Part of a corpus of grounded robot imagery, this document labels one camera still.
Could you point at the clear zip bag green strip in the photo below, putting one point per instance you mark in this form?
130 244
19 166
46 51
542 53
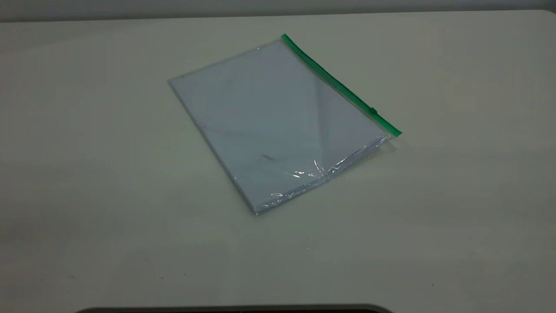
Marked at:
330 80

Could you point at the green zipper slider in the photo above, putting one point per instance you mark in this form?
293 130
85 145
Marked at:
372 110

